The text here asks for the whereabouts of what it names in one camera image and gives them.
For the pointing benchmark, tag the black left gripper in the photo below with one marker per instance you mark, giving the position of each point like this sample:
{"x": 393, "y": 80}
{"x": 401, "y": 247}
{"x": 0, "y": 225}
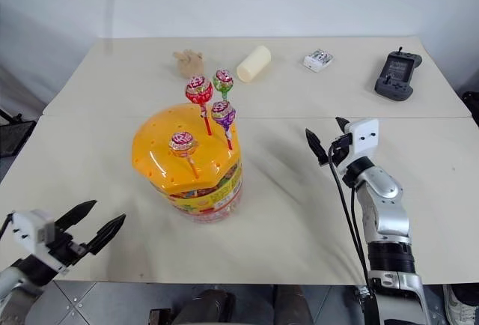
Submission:
{"x": 64, "y": 248}

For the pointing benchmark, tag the white battery charger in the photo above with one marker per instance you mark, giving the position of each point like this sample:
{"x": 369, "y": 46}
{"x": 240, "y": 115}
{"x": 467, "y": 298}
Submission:
{"x": 318, "y": 60}

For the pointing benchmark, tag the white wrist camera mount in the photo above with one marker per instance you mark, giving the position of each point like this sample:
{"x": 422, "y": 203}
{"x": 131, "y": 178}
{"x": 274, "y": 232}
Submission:
{"x": 31, "y": 227}
{"x": 363, "y": 139}

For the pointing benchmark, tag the pink wrapped lollipop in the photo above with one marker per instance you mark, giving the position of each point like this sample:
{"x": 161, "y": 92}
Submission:
{"x": 182, "y": 143}

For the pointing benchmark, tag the green wrapped lollipop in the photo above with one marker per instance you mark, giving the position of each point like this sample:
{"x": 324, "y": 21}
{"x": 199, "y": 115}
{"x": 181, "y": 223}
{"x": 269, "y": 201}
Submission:
{"x": 223, "y": 79}

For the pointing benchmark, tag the dark object beside table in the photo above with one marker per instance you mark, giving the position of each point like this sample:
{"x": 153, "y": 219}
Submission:
{"x": 471, "y": 106}

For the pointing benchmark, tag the purple wrapped lollipop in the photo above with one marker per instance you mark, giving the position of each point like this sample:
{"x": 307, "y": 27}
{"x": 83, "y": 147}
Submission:
{"x": 223, "y": 112}

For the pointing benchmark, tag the black handheld game controller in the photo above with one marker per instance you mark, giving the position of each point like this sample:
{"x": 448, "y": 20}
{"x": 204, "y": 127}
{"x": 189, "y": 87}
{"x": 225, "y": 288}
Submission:
{"x": 397, "y": 76}

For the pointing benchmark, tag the small black bracket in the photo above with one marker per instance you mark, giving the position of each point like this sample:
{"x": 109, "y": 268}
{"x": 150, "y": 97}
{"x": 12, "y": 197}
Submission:
{"x": 159, "y": 316}

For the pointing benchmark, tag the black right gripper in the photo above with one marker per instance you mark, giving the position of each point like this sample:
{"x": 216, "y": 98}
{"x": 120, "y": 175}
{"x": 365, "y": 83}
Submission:
{"x": 341, "y": 151}

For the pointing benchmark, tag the black frame stand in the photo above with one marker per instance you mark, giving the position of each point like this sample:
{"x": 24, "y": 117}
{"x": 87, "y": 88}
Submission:
{"x": 15, "y": 134}

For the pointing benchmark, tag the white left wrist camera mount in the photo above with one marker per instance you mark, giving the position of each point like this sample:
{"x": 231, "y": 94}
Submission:
{"x": 31, "y": 227}

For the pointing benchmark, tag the dark rounded shape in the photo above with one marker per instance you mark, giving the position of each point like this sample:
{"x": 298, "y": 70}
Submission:
{"x": 206, "y": 308}

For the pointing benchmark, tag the cream cylinder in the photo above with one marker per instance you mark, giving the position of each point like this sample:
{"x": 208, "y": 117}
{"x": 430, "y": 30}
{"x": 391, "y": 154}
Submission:
{"x": 254, "y": 63}

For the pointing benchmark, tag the wooden hand model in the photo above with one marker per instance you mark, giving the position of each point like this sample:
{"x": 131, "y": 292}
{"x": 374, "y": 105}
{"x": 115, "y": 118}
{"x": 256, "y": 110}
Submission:
{"x": 189, "y": 63}

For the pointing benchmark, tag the red wrapped lollipop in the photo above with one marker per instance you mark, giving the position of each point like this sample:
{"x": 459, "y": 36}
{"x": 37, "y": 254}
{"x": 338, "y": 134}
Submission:
{"x": 199, "y": 91}

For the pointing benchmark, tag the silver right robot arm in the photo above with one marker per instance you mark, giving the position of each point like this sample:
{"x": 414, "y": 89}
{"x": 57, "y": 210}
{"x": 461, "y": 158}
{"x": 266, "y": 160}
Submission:
{"x": 389, "y": 190}

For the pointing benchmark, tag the yellow-lidded lollipop jar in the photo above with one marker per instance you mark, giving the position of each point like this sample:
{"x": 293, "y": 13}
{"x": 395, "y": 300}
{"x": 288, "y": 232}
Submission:
{"x": 176, "y": 152}

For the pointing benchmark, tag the cream table cloth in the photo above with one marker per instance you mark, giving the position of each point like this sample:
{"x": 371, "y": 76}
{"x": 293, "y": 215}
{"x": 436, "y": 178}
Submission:
{"x": 284, "y": 227}
{"x": 299, "y": 93}

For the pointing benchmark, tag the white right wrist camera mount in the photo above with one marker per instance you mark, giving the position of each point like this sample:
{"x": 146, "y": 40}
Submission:
{"x": 363, "y": 139}

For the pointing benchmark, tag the white shoe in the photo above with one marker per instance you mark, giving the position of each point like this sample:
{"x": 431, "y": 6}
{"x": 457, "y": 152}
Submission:
{"x": 462, "y": 306}

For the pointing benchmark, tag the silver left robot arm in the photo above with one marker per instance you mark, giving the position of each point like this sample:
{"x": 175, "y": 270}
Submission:
{"x": 9, "y": 278}

